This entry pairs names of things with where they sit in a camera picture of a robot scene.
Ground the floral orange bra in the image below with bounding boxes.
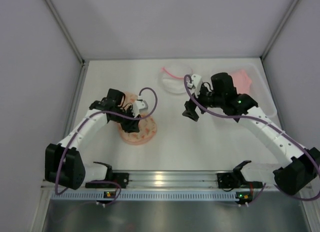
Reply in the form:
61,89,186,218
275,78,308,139
116,92,157,145

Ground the white mesh laundry bag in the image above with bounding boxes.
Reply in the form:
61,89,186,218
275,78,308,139
158,62,194,95

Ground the pink cloth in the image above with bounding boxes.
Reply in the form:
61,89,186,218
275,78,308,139
230,69,252,94

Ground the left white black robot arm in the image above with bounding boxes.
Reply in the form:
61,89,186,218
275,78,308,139
44,89,148,190

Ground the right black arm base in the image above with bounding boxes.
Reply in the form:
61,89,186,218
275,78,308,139
217,167,263,189

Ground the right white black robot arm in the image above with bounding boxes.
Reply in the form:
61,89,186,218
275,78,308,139
183,73,320,197

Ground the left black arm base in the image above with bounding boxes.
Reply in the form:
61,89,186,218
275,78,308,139
85,171,130,188

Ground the clear plastic bin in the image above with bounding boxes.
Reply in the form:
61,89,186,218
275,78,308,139
212,63,277,118

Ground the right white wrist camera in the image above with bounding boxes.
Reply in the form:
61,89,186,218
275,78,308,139
187,74,203,98

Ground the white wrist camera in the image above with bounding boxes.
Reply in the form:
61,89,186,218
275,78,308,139
132,100,149,117
187,74,203,98

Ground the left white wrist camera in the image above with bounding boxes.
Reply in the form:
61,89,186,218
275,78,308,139
132,100,149,117

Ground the slotted grey cable duct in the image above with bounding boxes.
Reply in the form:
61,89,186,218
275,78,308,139
51,190,251,201

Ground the aluminium front rail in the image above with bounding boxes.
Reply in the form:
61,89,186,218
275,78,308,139
41,169,312,191

